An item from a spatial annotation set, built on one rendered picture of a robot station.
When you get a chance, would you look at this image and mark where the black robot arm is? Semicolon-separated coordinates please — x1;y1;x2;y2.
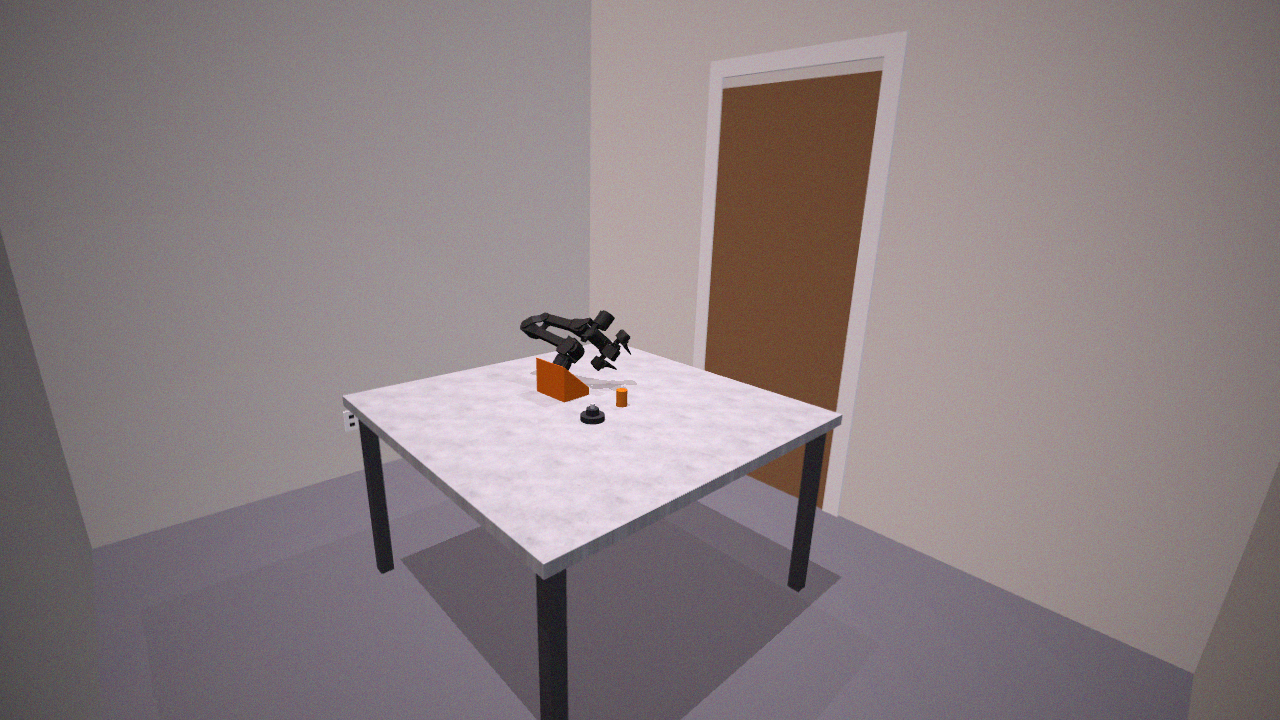
520;310;621;370

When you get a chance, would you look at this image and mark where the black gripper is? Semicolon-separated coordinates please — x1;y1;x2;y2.
591;329;631;372

